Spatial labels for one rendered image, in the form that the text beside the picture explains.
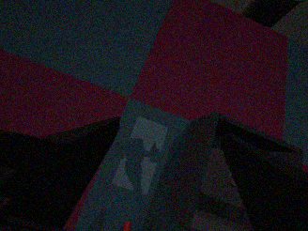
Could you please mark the red peg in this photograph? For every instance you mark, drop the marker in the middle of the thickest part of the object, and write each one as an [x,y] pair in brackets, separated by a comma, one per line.
[127,226]

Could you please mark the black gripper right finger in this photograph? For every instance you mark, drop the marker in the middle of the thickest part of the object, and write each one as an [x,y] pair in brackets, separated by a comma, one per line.
[274,193]

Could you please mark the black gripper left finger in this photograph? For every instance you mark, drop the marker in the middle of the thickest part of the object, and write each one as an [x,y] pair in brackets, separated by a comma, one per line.
[57,168]

